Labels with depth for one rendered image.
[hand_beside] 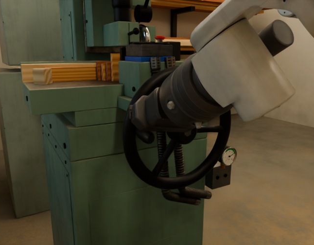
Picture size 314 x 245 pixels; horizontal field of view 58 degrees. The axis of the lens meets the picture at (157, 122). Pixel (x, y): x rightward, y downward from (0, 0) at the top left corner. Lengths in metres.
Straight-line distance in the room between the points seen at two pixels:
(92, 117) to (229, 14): 0.51
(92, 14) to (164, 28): 2.86
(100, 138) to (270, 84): 0.53
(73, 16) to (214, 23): 0.81
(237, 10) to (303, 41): 4.09
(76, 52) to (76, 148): 0.43
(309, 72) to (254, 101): 4.01
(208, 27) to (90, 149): 0.53
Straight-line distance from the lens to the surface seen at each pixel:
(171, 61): 0.69
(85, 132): 0.75
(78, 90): 0.72
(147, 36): 1.05
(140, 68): 0.67
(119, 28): 0.87
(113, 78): 0.84
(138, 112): 0.45
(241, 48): 0.31
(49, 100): 0.71
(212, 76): 0.33
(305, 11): 0.29
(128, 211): 0.88
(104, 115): 0.75
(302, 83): 4.38
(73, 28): 1.08
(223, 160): 0.93
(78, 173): 0.78
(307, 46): 4.35
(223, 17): 0.31
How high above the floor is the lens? 0.98
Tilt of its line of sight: 14 degrees down
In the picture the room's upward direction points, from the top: straight up
